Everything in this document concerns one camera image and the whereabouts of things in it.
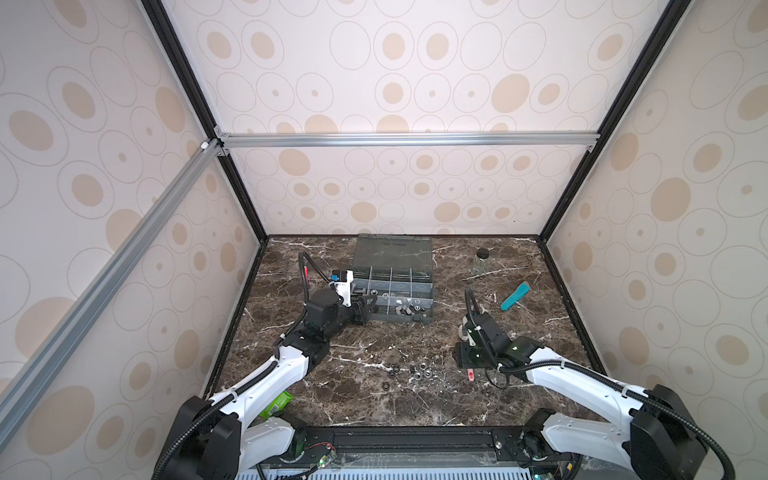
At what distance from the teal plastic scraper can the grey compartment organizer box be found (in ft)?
0.82

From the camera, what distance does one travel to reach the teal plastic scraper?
1.02m

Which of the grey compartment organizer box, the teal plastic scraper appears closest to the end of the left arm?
the grey compartment organizer box

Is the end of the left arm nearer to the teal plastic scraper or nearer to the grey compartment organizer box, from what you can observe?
the grey compartment organizer box

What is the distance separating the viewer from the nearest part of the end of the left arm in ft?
2.01

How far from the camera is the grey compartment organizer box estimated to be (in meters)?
0.99

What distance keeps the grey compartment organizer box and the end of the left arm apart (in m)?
0.24

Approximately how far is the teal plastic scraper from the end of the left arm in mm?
519
